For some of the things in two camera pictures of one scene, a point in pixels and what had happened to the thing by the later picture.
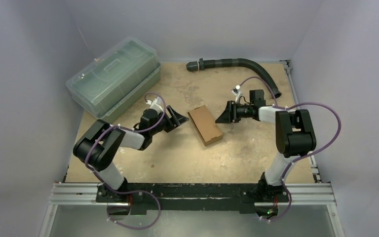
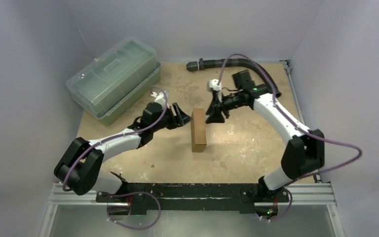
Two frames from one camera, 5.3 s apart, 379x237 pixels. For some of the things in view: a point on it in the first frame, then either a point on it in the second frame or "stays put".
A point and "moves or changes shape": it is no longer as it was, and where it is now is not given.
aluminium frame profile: x=313 y=193 stays put
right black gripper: x=233 y=111 to x=222 y=106
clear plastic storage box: x=118 y=80 stays put
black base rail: x=140 y=197 stays put
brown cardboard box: x=205 y=125 moves or changes shape
